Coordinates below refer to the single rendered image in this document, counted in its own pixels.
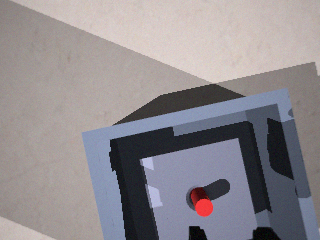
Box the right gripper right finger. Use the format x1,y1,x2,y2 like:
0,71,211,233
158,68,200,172
253,227,281,240

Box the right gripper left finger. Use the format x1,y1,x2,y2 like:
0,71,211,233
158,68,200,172
189,226,207,240

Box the red cylinder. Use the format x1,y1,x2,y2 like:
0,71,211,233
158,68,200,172
190,187,213,217

